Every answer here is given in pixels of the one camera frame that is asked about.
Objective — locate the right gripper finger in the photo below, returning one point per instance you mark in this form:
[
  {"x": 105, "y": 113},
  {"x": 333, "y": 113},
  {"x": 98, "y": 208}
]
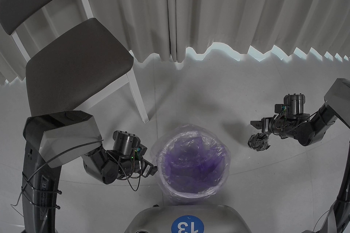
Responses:
[{"x": 257, "y": 124}]

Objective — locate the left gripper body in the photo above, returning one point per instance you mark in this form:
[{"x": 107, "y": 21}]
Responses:
[{"x": 147, "y": 169}]

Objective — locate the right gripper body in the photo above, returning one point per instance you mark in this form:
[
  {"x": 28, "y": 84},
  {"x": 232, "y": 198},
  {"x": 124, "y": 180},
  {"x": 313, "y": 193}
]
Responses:
[{"x": 272, "y": 125}]

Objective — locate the black plastic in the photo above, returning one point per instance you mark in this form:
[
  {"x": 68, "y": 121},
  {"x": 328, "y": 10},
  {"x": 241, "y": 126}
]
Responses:
[{"x": 258, "y": 142}]

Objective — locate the purple plastic bag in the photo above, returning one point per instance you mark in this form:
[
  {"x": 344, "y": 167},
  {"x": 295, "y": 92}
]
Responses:
[{"x": 191, "y": 161}]

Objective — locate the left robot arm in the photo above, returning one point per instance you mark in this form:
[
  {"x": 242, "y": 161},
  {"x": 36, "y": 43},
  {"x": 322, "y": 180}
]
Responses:
[{"x": 68, "y": 139}]

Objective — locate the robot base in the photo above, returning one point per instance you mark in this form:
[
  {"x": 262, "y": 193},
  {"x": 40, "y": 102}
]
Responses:
[{"x": 153, "y": 221}]

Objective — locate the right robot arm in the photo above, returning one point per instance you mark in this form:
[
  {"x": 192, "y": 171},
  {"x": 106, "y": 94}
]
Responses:
[{"x": 309, "y": 133}]

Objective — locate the white trash bin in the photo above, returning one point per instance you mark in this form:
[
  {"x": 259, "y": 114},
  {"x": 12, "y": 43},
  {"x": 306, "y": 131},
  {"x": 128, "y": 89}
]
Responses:
[{"x": 191, "y": 194}]

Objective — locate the white curtain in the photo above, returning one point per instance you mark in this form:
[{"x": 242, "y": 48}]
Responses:
[
  {"x": 123, "y": 8},
  {"x": 259, "y": 2}
]

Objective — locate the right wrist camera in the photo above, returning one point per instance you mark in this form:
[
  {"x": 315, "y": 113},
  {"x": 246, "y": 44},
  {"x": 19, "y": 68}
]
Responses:
[{"x": 279, "y": 108}]

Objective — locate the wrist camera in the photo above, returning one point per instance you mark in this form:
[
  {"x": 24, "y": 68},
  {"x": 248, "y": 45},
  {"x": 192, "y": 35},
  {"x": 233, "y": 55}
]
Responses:
[
  {"x": 279, "y": 108},
  {"x": 140, "y": 151}
]

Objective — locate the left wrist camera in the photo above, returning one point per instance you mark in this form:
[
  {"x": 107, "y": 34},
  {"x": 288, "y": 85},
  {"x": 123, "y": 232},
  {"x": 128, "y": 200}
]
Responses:
[{"x": 140, "y": 151}]

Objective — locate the grey chair with white frame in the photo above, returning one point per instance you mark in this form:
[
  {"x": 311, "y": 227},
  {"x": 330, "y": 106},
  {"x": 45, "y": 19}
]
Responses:
[{"x": 79, "y": 62}]

